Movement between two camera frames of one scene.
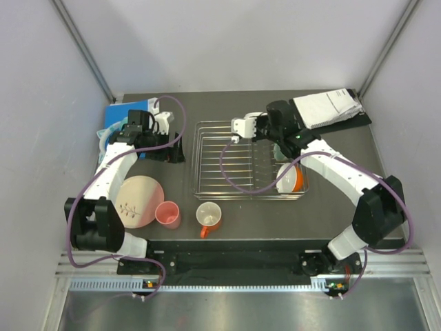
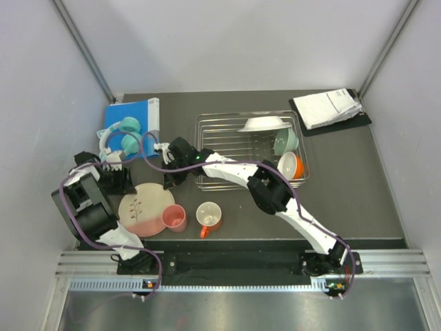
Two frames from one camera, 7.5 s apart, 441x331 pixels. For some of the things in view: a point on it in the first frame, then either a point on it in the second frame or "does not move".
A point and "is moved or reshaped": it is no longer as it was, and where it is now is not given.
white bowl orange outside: (293, 181) is moved or reshaped
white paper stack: (317, 109) does not move
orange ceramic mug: (208, 216) does not move
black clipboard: (359, 120) does not move
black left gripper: (172, 154) → (124, 187)
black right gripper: (260, 120) → (171, 181)
